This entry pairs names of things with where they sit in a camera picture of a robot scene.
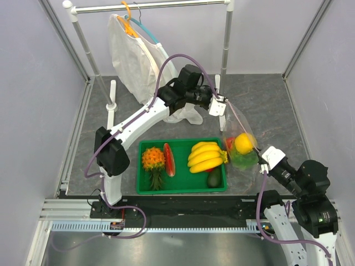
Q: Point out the orange clothes hanger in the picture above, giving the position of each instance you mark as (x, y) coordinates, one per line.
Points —
(129, 30)

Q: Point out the white slotted cable duct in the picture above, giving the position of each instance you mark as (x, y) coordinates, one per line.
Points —
(110, 227)

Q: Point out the green plastic lettuce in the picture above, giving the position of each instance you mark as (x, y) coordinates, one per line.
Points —
(243, 162)

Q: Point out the yellow lemon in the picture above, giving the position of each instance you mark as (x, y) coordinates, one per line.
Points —
(244, 143)

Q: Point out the clear dotted zip top bag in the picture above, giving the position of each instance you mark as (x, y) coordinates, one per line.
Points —
(235, 124)

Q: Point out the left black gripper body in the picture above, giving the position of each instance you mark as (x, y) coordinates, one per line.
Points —
(202, 96)

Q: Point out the red tomato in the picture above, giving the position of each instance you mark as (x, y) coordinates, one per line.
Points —
(230, 143)

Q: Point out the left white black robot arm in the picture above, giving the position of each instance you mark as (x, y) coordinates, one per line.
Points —
(192, 86)

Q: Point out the dark green avocado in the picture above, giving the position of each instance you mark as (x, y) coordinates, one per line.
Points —
(214, 178)

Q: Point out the orange plastic pineapple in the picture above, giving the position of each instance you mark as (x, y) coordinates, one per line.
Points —
(153, 161)

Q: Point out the red watermelon slice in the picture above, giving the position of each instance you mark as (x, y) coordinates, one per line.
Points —
(169, 160)

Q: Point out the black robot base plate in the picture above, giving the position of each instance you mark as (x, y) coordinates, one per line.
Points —
(181, 212)

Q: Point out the red fruit under bananas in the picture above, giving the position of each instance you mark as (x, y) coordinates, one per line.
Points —
(209, 170)

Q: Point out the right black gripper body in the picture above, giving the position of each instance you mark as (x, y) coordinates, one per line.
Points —
(285, 174)

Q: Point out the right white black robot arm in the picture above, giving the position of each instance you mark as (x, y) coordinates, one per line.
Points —
(306, 229)

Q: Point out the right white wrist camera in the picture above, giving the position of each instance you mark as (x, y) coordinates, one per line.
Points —
(269, 158)

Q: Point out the white garment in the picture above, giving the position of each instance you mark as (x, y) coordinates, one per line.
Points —
(136, 60)

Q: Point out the silver white clothes rack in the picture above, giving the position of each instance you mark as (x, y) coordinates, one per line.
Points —
(110, 95)

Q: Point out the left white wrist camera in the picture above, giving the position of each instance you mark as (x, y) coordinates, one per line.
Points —
(217, 105)

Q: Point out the yellow banana bunch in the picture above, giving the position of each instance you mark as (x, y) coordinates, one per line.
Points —
(205, 156)

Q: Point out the green plastic tray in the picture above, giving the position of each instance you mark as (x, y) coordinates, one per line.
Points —
(183, 181)

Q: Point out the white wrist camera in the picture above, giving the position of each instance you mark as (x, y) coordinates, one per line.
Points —
(217, 105)
(269, 158)

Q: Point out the teal clothes hanger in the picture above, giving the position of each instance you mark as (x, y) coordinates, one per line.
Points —
(142, 27)

